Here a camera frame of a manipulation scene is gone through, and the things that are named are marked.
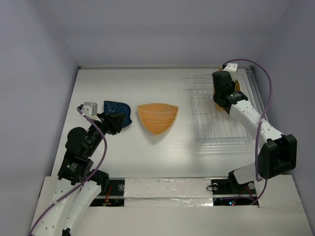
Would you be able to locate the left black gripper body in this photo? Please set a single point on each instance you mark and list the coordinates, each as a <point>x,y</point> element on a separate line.
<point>107,126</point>

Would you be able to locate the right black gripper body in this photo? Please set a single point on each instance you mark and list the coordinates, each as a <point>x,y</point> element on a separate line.
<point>222,74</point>

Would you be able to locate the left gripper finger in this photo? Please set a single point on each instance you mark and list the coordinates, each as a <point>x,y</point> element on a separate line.
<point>117,126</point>
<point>114,116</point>

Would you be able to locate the dark blue plate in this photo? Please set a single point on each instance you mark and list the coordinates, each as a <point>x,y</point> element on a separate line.
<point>119,108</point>

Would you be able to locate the triangular woven orange plate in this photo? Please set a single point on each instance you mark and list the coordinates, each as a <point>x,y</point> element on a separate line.
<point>157,118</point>

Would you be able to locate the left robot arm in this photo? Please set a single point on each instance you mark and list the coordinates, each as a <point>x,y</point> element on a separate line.
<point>78,183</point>

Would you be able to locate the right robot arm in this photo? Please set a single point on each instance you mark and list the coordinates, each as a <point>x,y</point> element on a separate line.
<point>275,152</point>

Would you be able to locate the yellow round woven plate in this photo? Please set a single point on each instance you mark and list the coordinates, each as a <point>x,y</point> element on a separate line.
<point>236,85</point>

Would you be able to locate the white foam front board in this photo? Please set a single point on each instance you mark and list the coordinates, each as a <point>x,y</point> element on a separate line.
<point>171,207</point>

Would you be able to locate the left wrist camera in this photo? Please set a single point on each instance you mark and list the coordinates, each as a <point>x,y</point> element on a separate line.
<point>89,109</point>

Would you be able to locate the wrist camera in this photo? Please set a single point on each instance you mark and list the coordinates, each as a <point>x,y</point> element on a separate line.
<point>89,109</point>
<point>232,69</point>

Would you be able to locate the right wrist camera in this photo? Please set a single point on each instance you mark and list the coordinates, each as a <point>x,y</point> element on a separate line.
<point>232,69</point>

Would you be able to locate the white wire dish rack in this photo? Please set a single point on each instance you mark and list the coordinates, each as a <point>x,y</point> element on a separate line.
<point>213,126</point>

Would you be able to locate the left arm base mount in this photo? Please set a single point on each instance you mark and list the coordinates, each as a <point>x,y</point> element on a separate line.
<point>113,196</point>

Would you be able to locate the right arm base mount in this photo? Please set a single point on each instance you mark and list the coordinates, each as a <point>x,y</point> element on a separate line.
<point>226,194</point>

